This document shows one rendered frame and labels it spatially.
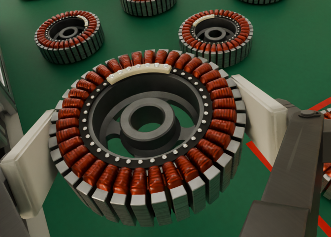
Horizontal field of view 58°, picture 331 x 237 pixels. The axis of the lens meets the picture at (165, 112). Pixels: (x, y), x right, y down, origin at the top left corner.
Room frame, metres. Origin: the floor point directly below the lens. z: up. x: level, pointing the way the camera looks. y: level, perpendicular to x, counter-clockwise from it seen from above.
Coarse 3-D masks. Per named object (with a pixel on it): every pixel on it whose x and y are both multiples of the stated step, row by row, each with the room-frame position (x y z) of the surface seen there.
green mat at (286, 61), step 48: (0, 0) 0.67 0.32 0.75; (48, 0) 0.63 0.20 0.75; (96, 0) 0.59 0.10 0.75; (192, 0) 0.53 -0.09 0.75; (240, 0) 0.50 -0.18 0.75; (288, 0) 0.47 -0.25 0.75; (144, 48) 0.41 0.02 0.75; (288, 48) 0.34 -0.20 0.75; (48, 96) 0.33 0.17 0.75; (288, 96) 0.25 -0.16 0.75; (48, 192) 0.17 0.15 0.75; (240, 192) 0.13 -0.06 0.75
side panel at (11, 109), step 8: (0, 48) 0.48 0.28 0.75; (0, 56) 0.45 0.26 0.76; (0, 64) 0.41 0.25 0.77; (0, 72) 0.38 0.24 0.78; (0, 80) 0.36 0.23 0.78; (8, 80) 0.38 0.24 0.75; (0, 88) 0.32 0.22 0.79; (8, 88) 0.36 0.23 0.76; (0, 96) 0.31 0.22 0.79; (8, 96) 0.33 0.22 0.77; (8, 104) 0.31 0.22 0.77; (0, 112) 0.31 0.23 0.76; (8, 112) 0.31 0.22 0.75; (16, 112) 0.31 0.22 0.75
